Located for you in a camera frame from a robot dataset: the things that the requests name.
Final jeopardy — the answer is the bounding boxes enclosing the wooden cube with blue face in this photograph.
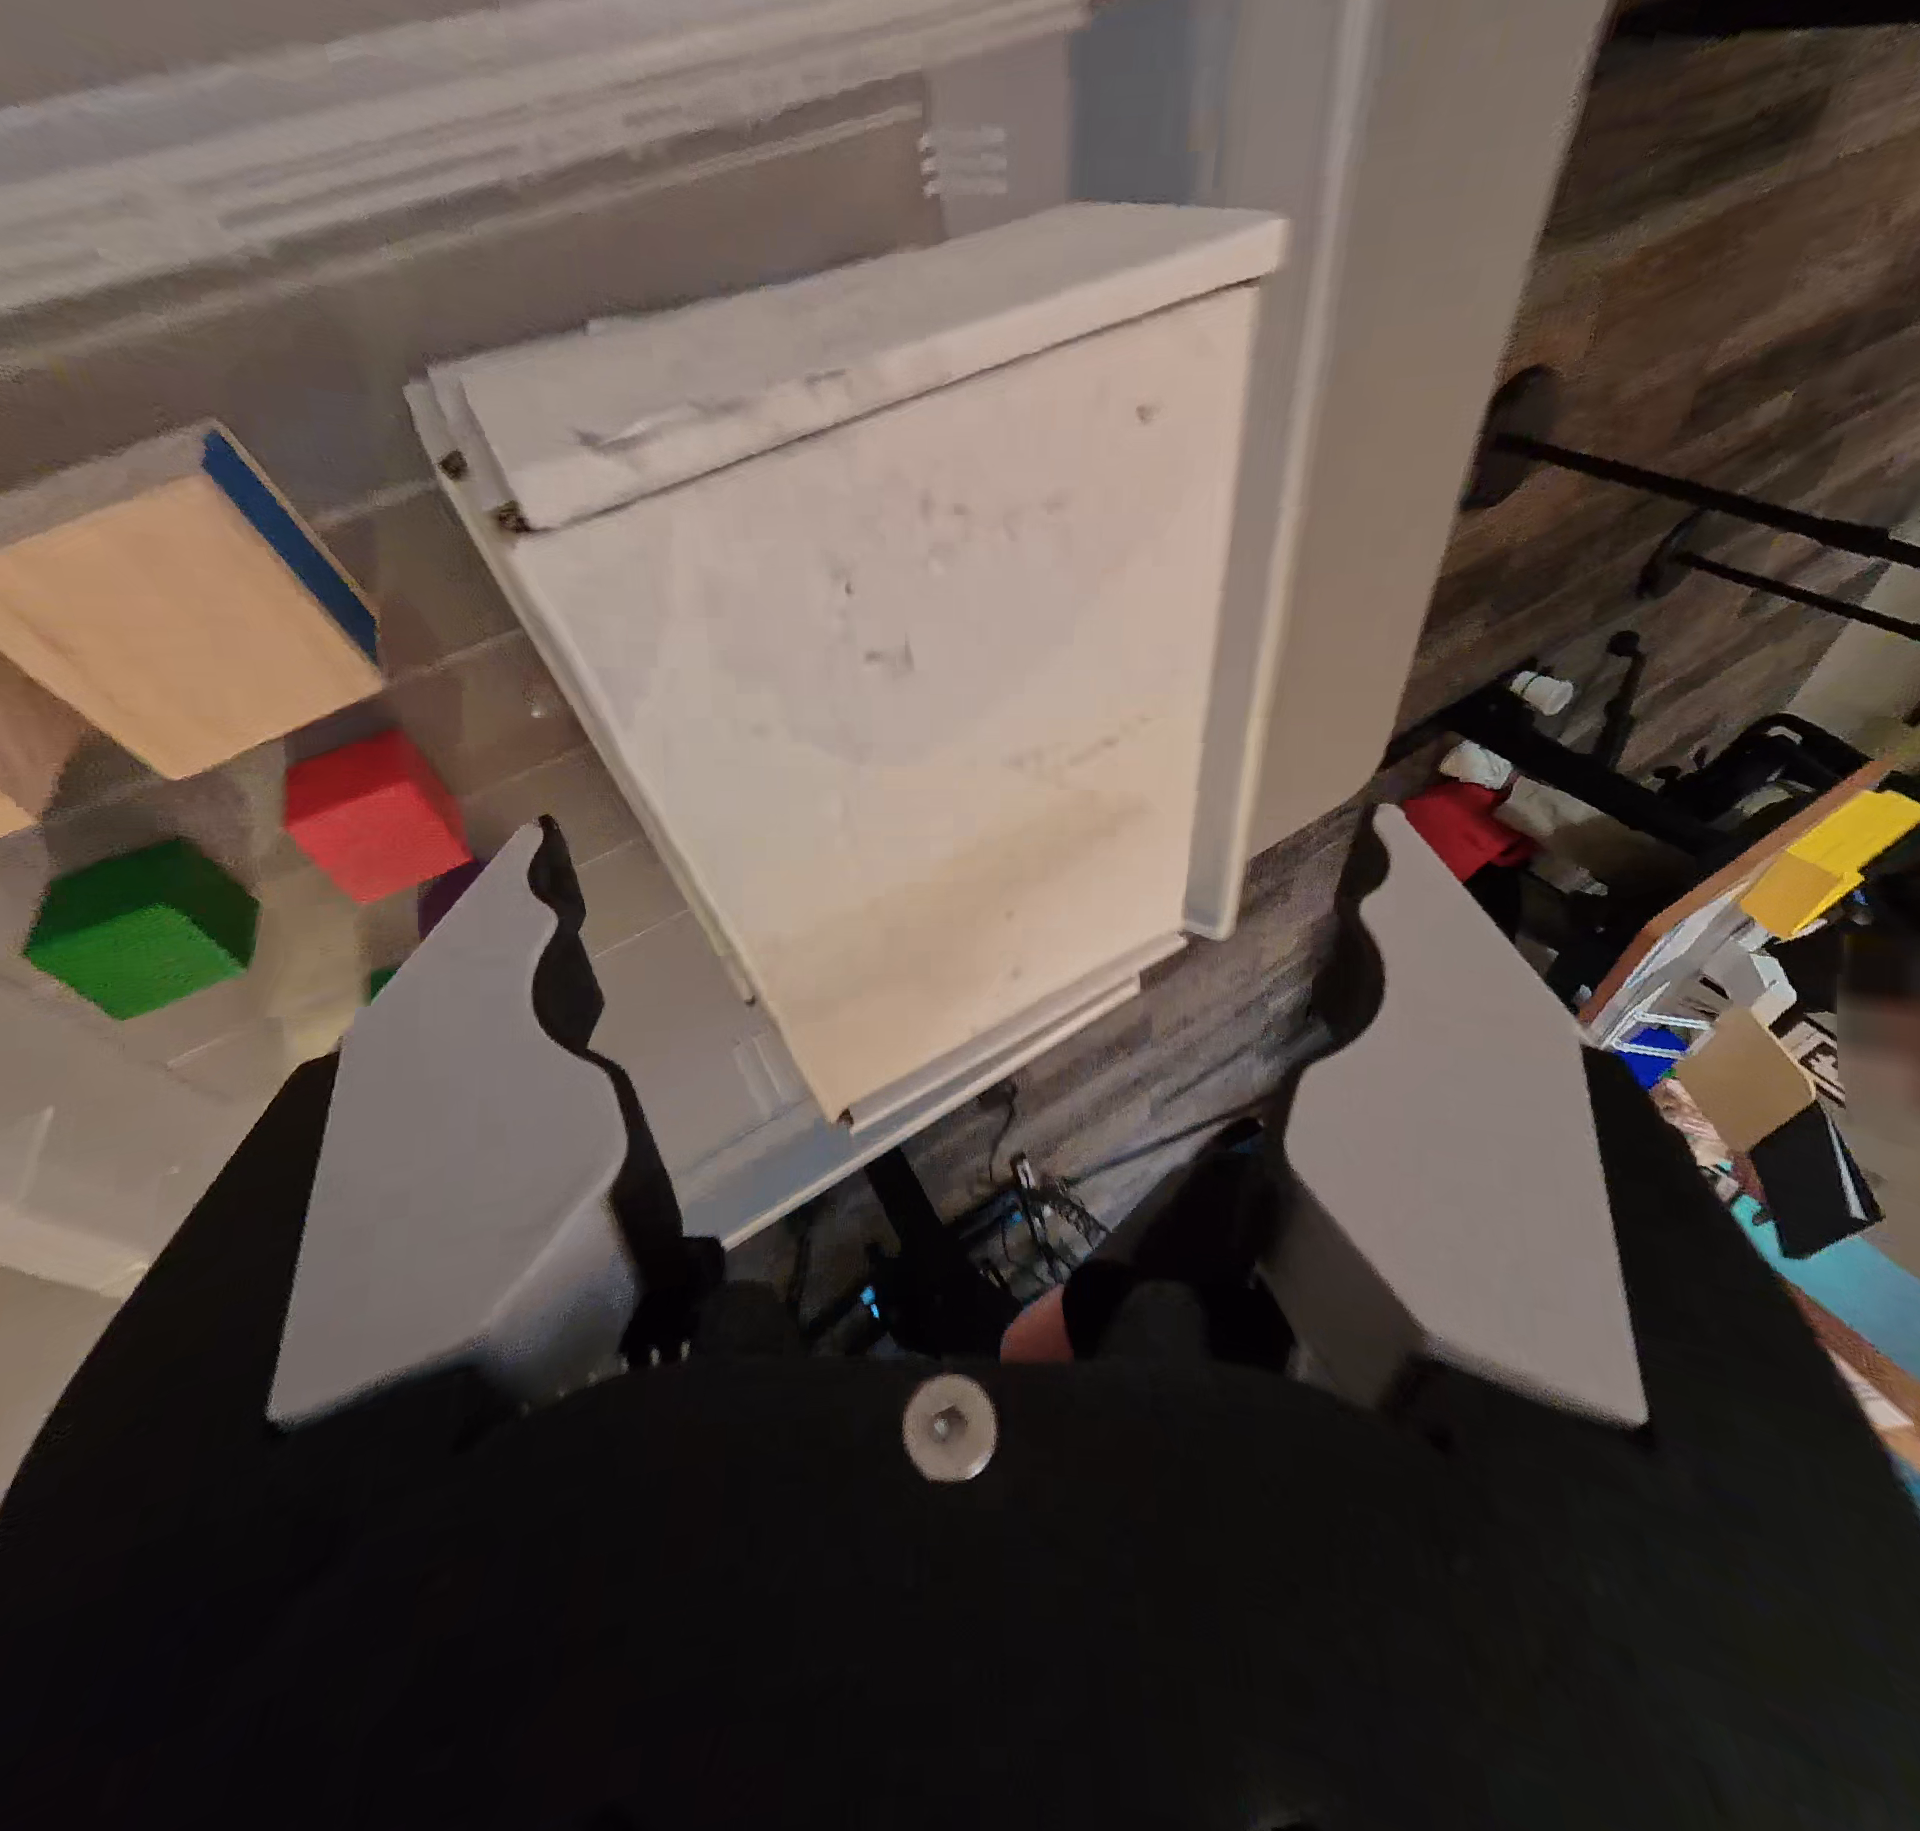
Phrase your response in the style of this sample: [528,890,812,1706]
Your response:
[0,422,387,783]

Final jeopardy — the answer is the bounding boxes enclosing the white cardboard box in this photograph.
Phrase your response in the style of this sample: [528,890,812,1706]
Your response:
[403,201,1292,1129]

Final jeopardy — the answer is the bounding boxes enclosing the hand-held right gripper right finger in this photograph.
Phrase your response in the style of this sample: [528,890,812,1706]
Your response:
[1258,810,1654,1430]

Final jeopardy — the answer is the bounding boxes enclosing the yellow box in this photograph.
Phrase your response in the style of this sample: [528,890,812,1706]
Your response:
[1736,795,1920,949]

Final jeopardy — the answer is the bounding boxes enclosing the red object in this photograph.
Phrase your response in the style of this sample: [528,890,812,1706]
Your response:
[1399,783,1529,885]

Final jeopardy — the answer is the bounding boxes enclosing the plain wooden cube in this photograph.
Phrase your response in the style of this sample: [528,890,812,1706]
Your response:
[0,654,97,841]

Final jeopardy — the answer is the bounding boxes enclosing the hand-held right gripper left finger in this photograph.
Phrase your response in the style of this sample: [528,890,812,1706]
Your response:
[261,814,694,1430]

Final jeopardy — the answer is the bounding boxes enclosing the black metal stand leg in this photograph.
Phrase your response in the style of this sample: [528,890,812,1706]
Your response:
[1636,503,1920,654]
[1474,368,1920,572]

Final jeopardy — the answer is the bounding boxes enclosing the red cube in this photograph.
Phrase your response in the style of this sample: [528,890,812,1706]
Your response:
[279,730,472,910]

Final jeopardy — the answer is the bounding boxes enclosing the brown cardboard piece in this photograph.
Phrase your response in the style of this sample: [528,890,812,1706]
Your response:
[1673,1005,1819,1159]

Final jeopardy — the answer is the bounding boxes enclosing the black cables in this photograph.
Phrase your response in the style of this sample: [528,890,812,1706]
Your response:
[862,1076,1121,1353]

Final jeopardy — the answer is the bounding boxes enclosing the clear plastic bin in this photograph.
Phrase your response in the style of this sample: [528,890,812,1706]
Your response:
[0,0,1644,1303]

